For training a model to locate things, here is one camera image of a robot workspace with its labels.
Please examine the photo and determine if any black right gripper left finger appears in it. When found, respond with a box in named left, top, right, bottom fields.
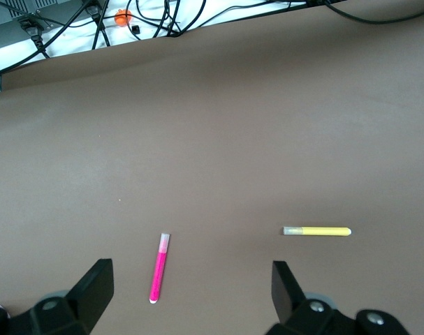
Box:
left=8, top=258, right=115, bottom=335

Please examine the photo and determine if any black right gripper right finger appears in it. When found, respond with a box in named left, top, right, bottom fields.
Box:
left=265, top=260, right=408, bottom=335

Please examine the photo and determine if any pink highlighter pen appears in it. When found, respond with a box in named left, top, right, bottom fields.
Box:
left=148, top=232, right=173, bottom=305

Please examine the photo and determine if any yellow highlighter pen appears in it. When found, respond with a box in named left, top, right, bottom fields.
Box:
left=283, top=225, right=353, bottom=237

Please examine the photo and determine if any grey power supply box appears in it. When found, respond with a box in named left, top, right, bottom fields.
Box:
left=0, top=0, right=83, bottom=50

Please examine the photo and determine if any small orange object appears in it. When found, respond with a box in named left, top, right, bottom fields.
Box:
left=114, top=9, right=133, bottom=26

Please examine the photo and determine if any black power cord with plug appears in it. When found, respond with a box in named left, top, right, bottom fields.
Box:
left=18, top=19, right=51, bottom=59
left=80, top=0, right=111, bottom=50

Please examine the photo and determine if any thin black cable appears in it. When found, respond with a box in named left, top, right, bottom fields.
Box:
left=126, top=0, right=182, bottom=38

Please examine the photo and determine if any long black looping cable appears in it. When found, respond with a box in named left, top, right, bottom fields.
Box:
left=314, top=0, right=424, bottom=25

